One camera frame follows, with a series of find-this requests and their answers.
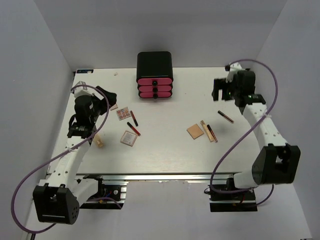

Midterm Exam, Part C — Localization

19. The eyeshadow palette clear case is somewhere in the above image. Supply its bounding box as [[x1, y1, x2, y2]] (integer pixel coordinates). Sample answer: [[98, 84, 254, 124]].
[[116, 107, 131, 121]]

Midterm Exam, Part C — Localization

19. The dark mascara tube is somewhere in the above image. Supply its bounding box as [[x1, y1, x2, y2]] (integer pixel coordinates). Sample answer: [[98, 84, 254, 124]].
[[217, 110, 234, 124]]

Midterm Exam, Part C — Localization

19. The red lip gloss tube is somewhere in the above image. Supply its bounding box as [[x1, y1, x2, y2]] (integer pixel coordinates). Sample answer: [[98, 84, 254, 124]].
[[130, 110, 139, 127]]

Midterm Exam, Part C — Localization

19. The red black lipstick tube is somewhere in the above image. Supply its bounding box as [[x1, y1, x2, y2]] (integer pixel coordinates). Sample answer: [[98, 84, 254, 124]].
[[126, 122, 141, 136]]

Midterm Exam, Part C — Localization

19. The pink drawer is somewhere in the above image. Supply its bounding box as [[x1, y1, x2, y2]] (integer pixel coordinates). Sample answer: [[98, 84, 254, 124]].
[[137, 77, 173, 86], [138, 91, 172, 99], [138, 85, 172, 93]]

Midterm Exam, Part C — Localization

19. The beige foundation bottle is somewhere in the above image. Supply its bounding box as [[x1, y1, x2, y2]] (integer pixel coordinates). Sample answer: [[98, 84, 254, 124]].
[[93, 134, 104, 148]]

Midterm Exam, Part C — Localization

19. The dark red lip liner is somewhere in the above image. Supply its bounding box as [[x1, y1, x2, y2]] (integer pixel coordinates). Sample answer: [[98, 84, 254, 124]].
[[207, 124, 218, 143]]

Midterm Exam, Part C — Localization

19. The beige compact with label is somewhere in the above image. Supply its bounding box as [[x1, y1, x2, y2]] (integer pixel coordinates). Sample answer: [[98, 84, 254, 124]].
[[120, 130, 138, 147]]

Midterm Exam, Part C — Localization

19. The tan square compact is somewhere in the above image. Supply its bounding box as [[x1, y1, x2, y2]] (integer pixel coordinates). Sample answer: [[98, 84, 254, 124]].
[[186, 124, 204, 140]]

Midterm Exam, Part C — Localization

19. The black drawer cabinet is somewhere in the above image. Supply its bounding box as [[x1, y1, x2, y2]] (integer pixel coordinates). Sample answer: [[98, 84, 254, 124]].
[[136, 51, 173, 80]]

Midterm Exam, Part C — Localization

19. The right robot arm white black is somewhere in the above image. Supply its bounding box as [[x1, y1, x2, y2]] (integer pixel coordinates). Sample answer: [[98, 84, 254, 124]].
[[212, 70, 301, 200]]

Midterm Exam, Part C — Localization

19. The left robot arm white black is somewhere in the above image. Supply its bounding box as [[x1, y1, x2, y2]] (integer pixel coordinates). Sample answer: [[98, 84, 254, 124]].
[[32, 85, 117, 225]]

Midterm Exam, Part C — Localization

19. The left blue table label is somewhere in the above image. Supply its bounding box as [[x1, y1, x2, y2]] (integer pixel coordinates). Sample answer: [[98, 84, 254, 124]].
[[76, 69, 94, 74]]

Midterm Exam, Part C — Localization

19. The gold concealer tube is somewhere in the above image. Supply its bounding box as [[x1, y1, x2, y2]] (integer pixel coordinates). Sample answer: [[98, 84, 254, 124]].
[[200, 120, 217, 143]]

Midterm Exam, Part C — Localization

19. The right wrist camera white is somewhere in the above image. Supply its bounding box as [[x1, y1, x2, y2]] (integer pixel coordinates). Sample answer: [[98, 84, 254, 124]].
[[224, 61, 246, 83]]

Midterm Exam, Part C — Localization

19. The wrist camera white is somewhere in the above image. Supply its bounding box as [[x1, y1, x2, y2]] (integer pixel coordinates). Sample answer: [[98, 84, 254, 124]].
[[71, 86, 93, 98], [224, 61, 246, 83]]

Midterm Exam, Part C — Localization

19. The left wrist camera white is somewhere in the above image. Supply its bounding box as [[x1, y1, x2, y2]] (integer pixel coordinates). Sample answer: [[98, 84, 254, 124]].
[[71, 86, 93, 98]]

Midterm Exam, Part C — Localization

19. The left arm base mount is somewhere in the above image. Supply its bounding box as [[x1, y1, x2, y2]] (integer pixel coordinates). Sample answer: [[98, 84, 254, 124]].
[[73, 174, 128, 210]]

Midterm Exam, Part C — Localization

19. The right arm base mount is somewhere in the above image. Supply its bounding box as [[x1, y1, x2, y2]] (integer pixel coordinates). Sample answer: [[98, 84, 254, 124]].
[[203, 175, 258, 213]]

